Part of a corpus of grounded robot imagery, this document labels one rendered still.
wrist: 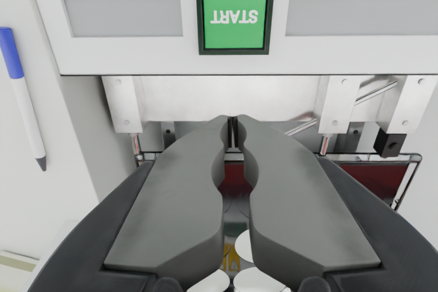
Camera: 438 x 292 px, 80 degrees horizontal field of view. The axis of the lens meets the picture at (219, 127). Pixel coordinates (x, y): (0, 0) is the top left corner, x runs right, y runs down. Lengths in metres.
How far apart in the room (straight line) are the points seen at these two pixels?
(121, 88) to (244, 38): 0.15
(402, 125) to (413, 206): 0.29
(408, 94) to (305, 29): 0.16
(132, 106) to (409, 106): 0.31
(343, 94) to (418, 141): 0.23
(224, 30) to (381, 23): 0.12
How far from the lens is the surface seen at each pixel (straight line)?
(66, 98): 0.28
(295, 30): 0.23
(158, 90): 0.33
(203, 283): 0.58
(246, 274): 0.55
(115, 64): 0.24
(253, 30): 0.22
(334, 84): 0.31
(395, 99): 0.35
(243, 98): 0.33
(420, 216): 0.66
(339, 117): 0.33
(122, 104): 0.32
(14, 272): 0.46
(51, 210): 0.38
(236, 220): 0.43
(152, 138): 0.44
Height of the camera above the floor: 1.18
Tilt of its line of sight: 59 degrees down
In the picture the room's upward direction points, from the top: 177 degrees counter-clockwise
